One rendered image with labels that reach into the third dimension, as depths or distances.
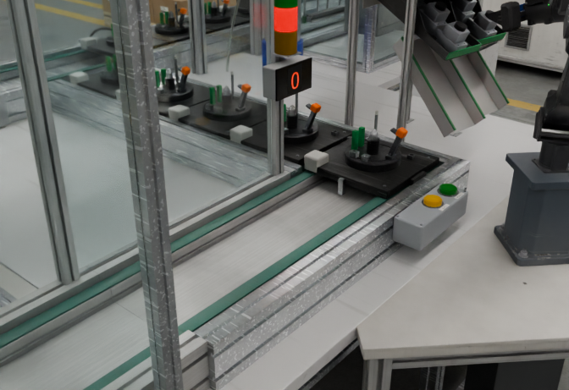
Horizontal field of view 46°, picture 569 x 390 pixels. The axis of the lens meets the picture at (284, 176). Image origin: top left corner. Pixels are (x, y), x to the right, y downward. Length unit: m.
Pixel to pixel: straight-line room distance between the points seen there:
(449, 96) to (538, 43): 3.86
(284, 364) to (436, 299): 0.35
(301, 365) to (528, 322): 0.45
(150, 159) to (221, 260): 0.59
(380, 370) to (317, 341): 0.15
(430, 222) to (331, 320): 0.31
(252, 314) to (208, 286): 0.17
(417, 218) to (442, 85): 0.53
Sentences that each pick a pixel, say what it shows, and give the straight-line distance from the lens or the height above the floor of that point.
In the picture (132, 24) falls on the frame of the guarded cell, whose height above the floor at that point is 1.49.
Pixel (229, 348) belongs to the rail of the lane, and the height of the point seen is 0.93.
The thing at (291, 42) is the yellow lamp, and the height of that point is 1.29.
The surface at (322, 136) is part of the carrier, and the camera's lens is 1.78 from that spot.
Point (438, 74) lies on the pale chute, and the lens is 1.88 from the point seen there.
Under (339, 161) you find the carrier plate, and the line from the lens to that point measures 1.65.
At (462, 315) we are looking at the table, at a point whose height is 0.86.
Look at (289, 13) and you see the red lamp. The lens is 1.44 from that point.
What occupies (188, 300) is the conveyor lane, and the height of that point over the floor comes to 0.92.
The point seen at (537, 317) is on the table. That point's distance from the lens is 1.39.
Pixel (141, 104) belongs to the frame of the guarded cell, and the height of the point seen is 1.40.
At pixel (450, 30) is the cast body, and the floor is 1.25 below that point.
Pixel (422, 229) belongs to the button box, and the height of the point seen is 0.95.
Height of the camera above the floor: 1.67
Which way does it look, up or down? 27 degrees down
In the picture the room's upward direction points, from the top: straight up
